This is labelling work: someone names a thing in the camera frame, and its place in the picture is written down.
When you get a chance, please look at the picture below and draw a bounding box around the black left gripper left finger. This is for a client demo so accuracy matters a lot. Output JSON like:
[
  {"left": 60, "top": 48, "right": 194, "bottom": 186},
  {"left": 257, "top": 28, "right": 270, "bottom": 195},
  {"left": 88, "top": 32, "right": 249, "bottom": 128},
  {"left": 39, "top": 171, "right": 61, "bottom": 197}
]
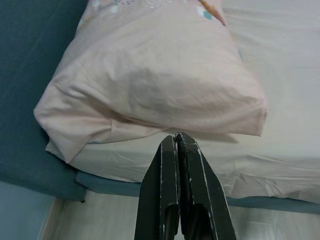
[{"left": 134, "top": 134, "right": 181, "bottom": 240}]

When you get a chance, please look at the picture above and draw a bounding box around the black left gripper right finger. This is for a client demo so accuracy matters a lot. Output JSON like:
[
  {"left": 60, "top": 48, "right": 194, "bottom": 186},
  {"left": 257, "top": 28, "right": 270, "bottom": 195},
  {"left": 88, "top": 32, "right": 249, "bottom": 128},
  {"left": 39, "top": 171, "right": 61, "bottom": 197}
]
[{"left": 175, "top": 131, "right": 237, "bottom": 240}]

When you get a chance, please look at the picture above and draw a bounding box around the pink dotted pillow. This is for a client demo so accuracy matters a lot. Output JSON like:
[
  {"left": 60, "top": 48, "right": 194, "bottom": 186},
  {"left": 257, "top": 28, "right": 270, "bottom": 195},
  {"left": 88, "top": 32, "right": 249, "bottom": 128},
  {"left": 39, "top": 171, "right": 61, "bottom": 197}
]
[{"left": 33, "top": 0, "right": 269, "bottom": 164}]

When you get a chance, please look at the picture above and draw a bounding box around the mattress with beige sheet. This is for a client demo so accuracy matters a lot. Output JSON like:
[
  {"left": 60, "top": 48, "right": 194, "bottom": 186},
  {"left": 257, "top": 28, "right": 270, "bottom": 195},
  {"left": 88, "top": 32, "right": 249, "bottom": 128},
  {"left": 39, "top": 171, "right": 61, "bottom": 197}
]
[{"left": 45, "top": 0, "right": 320, "bottom": 204}]

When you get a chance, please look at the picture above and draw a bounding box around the teal upholstered headboard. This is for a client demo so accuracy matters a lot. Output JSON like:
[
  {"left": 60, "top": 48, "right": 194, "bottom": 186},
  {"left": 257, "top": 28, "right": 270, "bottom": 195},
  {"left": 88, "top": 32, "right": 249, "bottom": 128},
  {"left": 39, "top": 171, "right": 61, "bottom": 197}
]
[{"left": 0, "top": 0, "right": 89, "bottom": 201}]

